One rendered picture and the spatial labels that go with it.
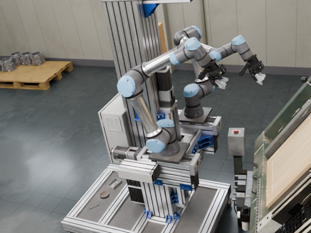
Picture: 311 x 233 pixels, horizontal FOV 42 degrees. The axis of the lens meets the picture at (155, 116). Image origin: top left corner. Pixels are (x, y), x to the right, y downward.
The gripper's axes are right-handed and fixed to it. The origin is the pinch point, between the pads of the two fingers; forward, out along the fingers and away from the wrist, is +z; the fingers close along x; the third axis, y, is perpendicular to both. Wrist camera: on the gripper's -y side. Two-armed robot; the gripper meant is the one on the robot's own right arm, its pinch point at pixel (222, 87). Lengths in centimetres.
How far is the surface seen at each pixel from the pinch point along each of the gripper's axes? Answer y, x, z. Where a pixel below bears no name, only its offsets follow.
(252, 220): -1, -48, 64
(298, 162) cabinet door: 24, -16, 53
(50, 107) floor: -398, 105, 59
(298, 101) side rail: 6, 44, 64
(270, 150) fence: -10, 9, 72
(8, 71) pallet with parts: -544, 172, 9
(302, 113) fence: 17, 24, 55
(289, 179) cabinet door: 21, -26, 54
